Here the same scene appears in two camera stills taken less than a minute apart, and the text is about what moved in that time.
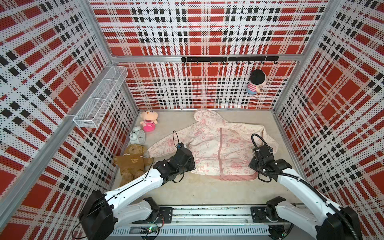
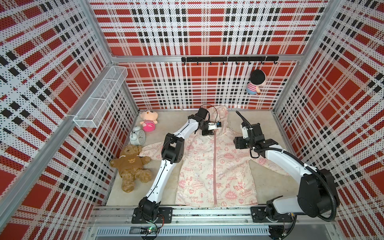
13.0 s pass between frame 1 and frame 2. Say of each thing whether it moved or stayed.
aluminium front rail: stayed
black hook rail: stayed
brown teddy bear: stayed
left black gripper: moved
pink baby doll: stayed
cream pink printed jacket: moved
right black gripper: moved
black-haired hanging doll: stayed
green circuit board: stayed
